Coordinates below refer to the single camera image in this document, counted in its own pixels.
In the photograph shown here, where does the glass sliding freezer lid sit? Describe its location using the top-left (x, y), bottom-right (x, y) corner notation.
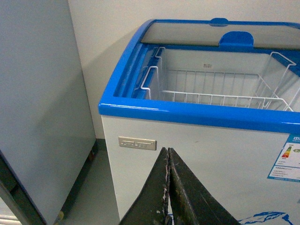
top-left (141, 18), bottom-right (300, 50)

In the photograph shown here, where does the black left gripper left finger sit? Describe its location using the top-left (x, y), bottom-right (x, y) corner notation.
top-left (120, 147), bottom-right (171, 225)

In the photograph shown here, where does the blue energy label sticker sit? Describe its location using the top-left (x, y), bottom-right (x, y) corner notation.
top-left (268, 134), bottom-right (300, 182)

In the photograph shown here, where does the silver brand nameplate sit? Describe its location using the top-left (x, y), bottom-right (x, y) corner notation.
top-left (118, 136), bottom-right (157, 150)

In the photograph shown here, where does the white blue chest freezer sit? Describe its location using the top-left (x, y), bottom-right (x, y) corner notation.
top-left (98, 19), bottom-right (300, 225)

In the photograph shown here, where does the grey cabinet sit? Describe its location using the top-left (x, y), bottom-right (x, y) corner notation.
top-left (0, 0), bottom-right (96, 225)

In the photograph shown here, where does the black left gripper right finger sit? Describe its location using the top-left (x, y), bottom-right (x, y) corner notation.
top-left (168, 148), bottom-right (239, 225)

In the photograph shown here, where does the white wire freezer basket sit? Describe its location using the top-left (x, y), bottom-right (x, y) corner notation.
top-left (134, 47), bottom-right (300, 112)

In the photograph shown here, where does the yellowish cabinet caster wheel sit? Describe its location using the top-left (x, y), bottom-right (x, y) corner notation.
top-left (56, 211), bottom-right (64, 223)

